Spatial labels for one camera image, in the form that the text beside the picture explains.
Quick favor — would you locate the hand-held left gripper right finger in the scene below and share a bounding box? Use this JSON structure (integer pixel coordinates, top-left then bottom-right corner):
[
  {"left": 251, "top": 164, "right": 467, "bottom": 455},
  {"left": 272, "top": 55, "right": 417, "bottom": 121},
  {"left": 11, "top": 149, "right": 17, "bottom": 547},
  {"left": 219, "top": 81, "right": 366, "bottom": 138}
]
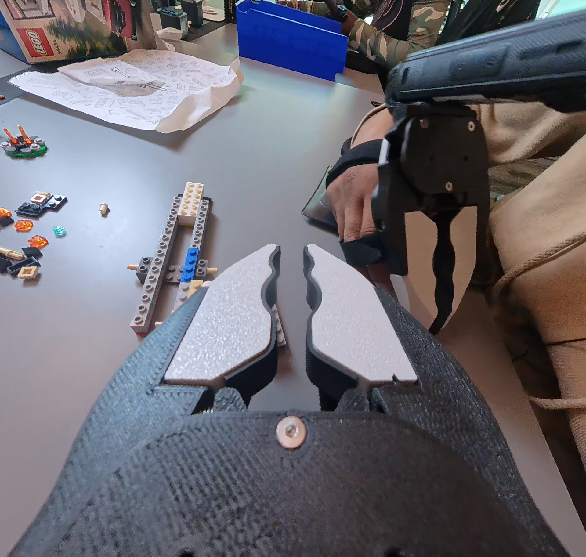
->
[{"left": 302, "top": 243, "right": 419, "bottom": 388}]

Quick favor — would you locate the brick print paper bag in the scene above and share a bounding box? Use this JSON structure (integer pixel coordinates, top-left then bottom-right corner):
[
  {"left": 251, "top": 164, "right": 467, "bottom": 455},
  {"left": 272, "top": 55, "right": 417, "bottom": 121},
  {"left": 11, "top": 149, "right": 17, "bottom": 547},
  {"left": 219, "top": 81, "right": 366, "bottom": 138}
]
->
[{"left": 8, "top": 49, "right": 244, "bottom": 134}]

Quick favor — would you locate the pile of small lego pieces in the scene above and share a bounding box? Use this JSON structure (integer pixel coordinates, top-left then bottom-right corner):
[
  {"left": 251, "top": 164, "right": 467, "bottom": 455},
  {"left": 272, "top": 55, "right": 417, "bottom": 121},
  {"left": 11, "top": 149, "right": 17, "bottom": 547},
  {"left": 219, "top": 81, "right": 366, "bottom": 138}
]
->
[{"left": 0, "top": 191, "right": 69, "bottom": 280}]

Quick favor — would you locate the blue plastic bin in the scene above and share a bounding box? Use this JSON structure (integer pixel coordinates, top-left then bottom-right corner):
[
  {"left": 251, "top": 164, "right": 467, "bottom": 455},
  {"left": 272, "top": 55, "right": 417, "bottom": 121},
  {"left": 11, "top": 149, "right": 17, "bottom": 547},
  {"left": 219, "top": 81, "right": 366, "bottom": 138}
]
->
[{"left": 235, "top": 0, "right": 349, "bottom": 82}]

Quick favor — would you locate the lego campfire build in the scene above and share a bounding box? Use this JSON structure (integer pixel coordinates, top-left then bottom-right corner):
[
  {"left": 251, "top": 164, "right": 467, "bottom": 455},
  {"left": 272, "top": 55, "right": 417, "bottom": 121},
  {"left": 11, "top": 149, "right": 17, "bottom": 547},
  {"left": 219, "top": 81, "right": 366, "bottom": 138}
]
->
[{"left": 1, "top": 124, "right": 48, "bottom": 158}]

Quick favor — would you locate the grey lego plate assembly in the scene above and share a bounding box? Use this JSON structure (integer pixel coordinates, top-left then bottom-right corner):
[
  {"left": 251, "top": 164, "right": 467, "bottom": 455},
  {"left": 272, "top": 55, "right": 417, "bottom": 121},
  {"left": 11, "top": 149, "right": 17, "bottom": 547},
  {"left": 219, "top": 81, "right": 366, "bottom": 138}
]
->
[{"left": 272, "top": 304, "right": 288, "bottom": 348}]

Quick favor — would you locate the person's right hand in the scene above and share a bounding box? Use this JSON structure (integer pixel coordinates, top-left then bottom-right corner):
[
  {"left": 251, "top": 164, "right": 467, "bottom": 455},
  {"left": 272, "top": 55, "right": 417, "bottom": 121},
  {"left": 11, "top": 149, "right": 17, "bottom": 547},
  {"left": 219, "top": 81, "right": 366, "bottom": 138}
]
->
[{"left": 326, "top": 163, "right": 382, "bottom": 243}]

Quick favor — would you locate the lego vehicle chassis build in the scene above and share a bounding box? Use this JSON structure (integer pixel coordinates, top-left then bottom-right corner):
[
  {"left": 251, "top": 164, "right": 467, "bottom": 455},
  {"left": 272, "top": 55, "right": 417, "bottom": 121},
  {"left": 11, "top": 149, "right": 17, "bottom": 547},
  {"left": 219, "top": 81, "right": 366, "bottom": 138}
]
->
[{"left": 127, "top": 182, "right": 219, "bottom": 336}]

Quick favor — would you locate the lego set box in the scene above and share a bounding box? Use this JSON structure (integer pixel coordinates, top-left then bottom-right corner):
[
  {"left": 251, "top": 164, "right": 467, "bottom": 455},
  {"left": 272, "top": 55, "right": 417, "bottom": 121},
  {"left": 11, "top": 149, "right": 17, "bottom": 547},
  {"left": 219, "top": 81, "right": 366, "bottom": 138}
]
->
[{"left": 0, "top": 0, "right": 155, "bottom": 64}]

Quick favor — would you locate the black electronic device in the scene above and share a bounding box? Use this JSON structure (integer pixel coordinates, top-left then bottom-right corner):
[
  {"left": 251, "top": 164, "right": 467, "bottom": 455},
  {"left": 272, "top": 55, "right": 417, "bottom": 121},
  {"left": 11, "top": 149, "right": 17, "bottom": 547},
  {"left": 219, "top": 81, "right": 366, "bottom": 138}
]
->
[
  {"left": 158, "top": 8, "right": 189, "bottom": 37},
  {"left": 181, "top": 0, "right": 205, "bottom": 29}
]

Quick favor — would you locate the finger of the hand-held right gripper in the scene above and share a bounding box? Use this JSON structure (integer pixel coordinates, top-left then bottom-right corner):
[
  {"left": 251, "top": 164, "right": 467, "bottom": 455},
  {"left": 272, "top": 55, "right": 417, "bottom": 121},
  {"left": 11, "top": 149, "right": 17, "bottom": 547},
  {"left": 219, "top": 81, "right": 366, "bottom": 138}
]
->
[
  {"left": 406, "top": 210, "right": 447, "bottom": 334},
  {"left": 437, "top": 209, "right": 478, "bottom": 334}
]

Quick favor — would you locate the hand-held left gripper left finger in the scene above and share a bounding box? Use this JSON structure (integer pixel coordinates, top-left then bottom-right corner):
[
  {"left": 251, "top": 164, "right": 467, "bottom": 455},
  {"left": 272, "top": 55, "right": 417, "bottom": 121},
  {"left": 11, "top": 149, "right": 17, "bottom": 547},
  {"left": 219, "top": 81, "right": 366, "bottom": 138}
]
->
[{"left": 163, "top": 243, "right": 282, "bottom": 387}]

